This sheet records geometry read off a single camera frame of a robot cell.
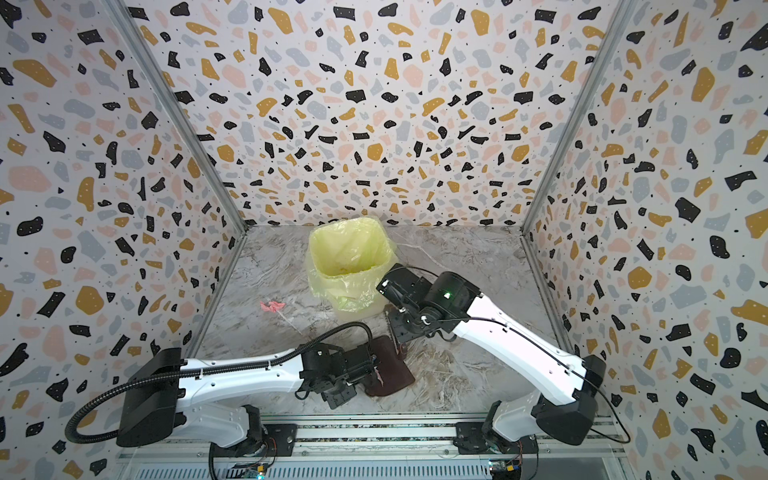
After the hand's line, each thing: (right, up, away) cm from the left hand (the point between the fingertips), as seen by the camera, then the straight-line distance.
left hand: (347, 384), depth 77 cm
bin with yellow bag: (-4, +31, +22) cm, 38 cm away
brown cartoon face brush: (+14, +9, -2) cm, 17 cm away
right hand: (+13, +18, -10) cm, 24 cm away
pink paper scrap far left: (-29, +17, +21) cm, 39 cm away
